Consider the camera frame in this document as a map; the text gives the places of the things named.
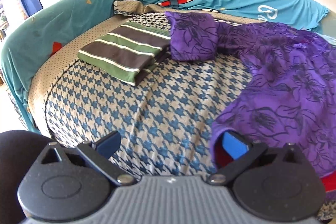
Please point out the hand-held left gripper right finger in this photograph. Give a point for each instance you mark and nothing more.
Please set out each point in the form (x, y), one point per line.
(233, 145)

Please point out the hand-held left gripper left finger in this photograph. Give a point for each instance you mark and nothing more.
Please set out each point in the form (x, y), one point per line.
(109, 142)

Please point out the purple floral garment red lining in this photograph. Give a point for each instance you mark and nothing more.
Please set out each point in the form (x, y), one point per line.
(283, 77)

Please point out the green brown striped folded shirt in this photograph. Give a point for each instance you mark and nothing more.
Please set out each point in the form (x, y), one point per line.
(123, 53)

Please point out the dark teal triangle print bumper cover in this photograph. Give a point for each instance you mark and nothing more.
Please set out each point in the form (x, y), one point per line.
(52, 19)

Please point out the grey foam bed bumper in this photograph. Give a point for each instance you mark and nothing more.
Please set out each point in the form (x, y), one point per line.
(329, 26)

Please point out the blue storage box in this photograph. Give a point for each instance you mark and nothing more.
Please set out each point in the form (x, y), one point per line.
(30, 1)

